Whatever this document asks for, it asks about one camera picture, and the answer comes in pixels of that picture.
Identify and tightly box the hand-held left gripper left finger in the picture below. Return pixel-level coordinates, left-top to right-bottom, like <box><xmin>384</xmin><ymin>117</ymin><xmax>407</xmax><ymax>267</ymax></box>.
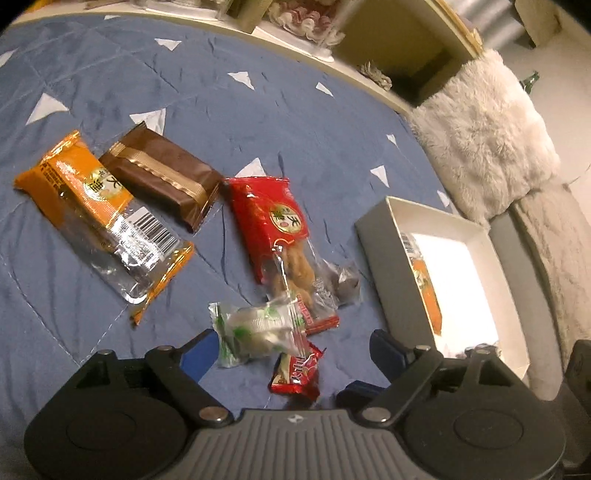
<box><xmin>75</xmin><ymin>329</ymin><xmax>235</xmax><ymax>429</ymax></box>

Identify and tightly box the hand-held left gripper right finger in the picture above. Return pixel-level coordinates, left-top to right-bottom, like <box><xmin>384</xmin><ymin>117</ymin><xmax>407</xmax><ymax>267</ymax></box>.
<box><xmin>355</xmin><ymin>329</ymin><xmax>514</xmax><ymax>424</ymax></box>

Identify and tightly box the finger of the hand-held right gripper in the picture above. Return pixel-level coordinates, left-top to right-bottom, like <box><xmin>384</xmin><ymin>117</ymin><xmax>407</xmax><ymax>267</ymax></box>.
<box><xmin>336</xmin><ymin>380</ymin><xmax>385</xmax><ymax>407</ymax></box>

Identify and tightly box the green candy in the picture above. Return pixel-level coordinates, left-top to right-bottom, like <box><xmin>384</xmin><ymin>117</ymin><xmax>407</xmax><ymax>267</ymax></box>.
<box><xmin>209</xmin><ymin>294</ymin><xmax>308</xmax><ymax>369</ymax></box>

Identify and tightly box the small red candy packet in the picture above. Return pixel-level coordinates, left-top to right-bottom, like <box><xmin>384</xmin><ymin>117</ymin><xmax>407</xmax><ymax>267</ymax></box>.
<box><xmin>269</xmin><ymin>343</ymin><xmax>325</xmax><ymax>401</ymax></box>

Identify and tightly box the orange snack packet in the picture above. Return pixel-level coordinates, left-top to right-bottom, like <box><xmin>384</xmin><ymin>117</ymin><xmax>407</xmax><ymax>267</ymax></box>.
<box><xmin>13</xmin><ymin>130</ymin><xmax>195</xmax><ymax>326</ymax></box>
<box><xmin>403</xmin><ymin>232</ymin><xmax>445</xmax><ymax>337</ymax></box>

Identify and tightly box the dark snack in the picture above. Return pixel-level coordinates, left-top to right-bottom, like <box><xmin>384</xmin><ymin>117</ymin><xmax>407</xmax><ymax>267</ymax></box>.
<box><xmin>322</xmin><ymin>262</ymin><xmax>364</xmax><ymax>309</ymax></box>

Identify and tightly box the white shallow cardboard box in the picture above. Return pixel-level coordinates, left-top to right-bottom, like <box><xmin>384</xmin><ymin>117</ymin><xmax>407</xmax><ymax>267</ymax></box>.
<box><xmin>355</xmin><ymin>196</ymin><xmax>532</xmax><ymax>380</ymax></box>

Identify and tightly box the red snack packet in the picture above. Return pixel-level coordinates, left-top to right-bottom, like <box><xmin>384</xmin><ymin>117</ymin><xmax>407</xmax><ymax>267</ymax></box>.
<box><xmin>223</xmin><ymin>176</ymin><xmax>341</xmax><ymax>336</ymax></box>

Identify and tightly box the brown snack packet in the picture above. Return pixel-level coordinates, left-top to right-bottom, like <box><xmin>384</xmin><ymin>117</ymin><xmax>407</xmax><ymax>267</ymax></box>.
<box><xmin>99</xmin><ymin>124</ymin><xmax>225</xmax><ymax>234</ymax></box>

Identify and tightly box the grey cushion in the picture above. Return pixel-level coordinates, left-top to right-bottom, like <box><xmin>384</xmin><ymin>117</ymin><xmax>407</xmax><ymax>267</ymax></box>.
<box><xmin>488</xmin><ymin>210</ymin><xmax>571</xmax><ymax>403</ymax></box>

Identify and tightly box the beige fleece pillow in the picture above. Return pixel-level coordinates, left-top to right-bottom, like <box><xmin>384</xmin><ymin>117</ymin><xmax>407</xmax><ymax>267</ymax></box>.
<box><xmin>510</xmin><ymin>182</ymin><xmax>591</xmax><ymax>357</ymax></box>

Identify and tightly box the fluffy white pillow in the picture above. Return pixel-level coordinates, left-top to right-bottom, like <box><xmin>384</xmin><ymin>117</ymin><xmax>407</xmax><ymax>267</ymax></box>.
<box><xmin>410</xmin><ymin>48</ymin><xmax>562</xmax><ymax>223</ymax></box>

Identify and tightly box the blue quilt with white triangles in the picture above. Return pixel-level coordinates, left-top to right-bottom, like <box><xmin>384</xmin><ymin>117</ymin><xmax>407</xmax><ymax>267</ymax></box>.
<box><xmin>0</xmin><ymin>0</ymin><xmax>462</xmax><ymax>437</ymax></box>

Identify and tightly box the grey seashell ornament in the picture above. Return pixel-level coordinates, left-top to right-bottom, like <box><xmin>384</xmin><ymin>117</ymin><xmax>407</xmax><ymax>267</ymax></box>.
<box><xmin>359</xmin><ymin>61</ymin><xmax>393</xmax><ymax>92</ymax></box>

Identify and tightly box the wooden shelf unit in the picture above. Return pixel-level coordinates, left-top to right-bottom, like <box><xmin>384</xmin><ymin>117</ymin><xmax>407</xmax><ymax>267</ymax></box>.
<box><xmin>88</xmin><ymin>0</ymin><xmax>484</xmax><ymax>117</ymax></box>

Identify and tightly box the grey curtain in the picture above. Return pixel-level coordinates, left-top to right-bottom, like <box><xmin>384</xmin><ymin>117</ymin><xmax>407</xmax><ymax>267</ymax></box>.
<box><xmin>455</xmin><ymin>0</ymin><xmax>525</xmax><ymax>52</ymax></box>

